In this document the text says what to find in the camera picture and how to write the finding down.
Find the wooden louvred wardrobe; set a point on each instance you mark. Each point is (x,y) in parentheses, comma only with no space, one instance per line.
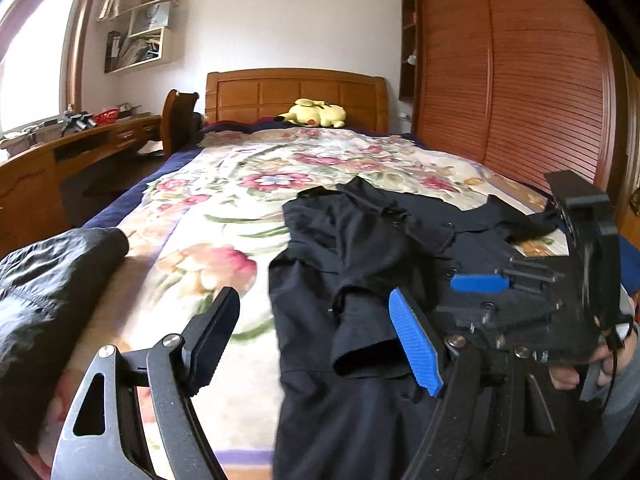
(520,70)

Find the white wall shelf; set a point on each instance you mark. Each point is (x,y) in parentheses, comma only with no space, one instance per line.
(145,35)

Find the wooden desk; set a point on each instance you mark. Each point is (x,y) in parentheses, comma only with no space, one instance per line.
(30,180)

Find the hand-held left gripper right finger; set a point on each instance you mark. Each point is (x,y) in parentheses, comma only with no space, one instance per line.
(415,340)

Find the wooden chair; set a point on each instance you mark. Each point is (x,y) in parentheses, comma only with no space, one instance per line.
(176,120)

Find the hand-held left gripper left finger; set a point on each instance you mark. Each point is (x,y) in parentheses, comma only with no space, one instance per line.
(216,340)

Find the window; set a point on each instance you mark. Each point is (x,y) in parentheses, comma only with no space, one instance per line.
(35,55)

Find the floral blanket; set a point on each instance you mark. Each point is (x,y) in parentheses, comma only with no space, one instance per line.
(210,220)

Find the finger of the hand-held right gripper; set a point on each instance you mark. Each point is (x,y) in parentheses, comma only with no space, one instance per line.
(477,284)
(505,320)

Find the black folded jacket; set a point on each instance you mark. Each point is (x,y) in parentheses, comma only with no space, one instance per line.
(45,300)

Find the navy blue bed sheet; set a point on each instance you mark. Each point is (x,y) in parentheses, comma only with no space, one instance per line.
(130,195)

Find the wooden open shelf unit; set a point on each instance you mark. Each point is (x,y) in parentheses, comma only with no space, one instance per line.
(408,35)

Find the person's right hand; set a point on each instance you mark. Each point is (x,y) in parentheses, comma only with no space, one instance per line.
(565,379)

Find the wooden bed headboard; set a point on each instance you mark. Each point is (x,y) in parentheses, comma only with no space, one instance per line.
(295,87)

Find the black gadget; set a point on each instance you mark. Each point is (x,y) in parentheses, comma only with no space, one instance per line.
(77,122)

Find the red basket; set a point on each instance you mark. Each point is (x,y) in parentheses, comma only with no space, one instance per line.
(106,117)

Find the dark navy coat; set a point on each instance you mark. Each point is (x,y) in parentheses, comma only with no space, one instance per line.
(345,270)

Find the yellow plush toy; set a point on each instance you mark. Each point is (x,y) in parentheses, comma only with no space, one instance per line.
(312,112)

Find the dark red pillow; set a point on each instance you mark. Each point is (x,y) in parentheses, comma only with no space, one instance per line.
(235,126)

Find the person's grey trousers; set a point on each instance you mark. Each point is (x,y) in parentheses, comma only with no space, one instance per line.
(625,410)

